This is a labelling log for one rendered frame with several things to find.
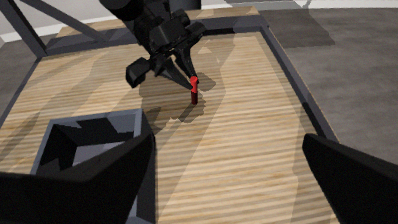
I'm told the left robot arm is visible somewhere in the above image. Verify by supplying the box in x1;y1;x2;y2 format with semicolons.
99;0;191;53

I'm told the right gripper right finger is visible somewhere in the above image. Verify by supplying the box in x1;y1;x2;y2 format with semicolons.
302;133;398;224

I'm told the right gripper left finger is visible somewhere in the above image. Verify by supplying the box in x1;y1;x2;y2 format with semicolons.
0;133;152;224

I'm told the red peg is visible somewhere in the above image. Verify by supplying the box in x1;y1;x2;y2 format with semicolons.
190;76;198;105

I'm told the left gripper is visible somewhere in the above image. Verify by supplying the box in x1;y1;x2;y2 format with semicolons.
125;15;207;90

